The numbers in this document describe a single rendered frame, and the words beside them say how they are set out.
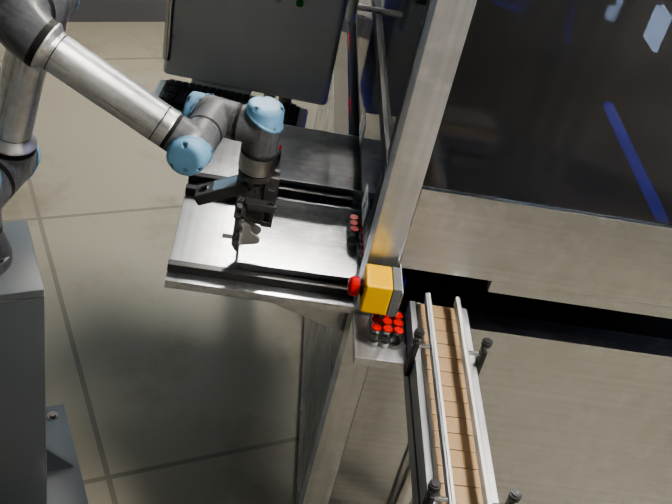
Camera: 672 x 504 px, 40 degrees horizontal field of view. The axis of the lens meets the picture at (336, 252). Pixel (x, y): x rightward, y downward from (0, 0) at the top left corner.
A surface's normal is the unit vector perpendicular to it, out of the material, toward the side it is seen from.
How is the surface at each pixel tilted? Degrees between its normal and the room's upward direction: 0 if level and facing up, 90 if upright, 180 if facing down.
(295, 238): 0
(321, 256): 0
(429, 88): 90
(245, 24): 90
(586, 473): 90
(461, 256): 90
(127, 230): 0
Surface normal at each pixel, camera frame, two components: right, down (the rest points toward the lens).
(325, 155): 0.18, -0.77
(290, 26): -0.07, 0.60
